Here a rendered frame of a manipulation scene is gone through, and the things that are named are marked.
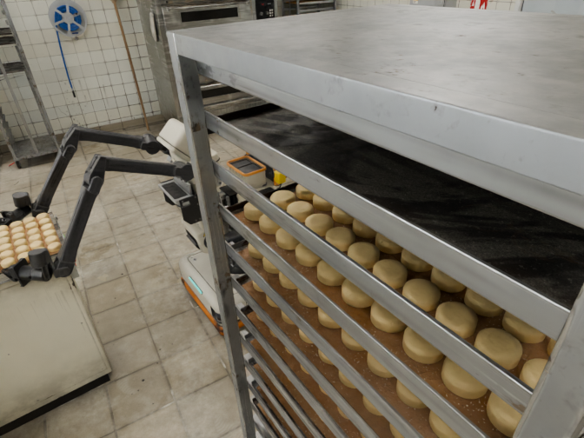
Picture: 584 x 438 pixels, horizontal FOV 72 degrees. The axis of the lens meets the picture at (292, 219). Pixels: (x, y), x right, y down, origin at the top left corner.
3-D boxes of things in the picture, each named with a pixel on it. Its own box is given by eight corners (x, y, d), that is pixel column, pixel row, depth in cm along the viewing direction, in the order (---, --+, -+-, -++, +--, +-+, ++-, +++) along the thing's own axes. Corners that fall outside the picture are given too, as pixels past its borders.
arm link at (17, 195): (45, 215, 204) (43, 207, 210) (41, 196, 198) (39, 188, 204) (17, 220, 198) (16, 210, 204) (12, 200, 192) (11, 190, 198)
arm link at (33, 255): (71, 274, 161) (65, 266, 168) (64, 248, 157) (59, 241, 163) (37, 284, 154) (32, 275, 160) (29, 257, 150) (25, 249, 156)
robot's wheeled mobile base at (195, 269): (262, 248, 313) (259, 221, 299) (312, 292, 269) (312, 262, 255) (180, 284, 281) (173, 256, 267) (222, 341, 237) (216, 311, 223)
